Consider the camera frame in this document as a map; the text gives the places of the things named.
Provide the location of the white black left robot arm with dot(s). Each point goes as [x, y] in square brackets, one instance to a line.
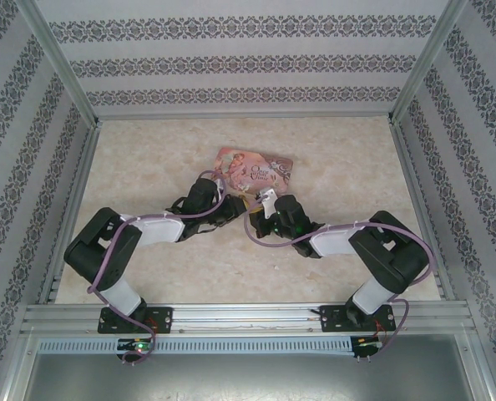
[160, 229]

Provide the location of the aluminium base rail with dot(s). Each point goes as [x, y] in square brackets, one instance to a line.
[239, 319]

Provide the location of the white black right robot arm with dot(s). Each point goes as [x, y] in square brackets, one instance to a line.
[335, 242]

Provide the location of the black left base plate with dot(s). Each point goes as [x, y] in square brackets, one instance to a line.
[158, 319]

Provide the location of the pink fairy tin box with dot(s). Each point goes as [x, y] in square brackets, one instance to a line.
[256, 167]

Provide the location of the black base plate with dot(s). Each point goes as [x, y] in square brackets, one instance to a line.
[158, 319]
[333, 319]

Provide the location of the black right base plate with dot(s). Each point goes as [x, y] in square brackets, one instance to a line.
[333, 319]

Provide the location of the aluminium frame bottom bar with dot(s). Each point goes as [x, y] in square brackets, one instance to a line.
[244, 116]

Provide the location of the aluminium frame post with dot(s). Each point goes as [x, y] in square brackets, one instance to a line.
[427, 62]
[60, 67]

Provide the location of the small circuit board green light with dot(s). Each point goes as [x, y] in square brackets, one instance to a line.
[137, 346]

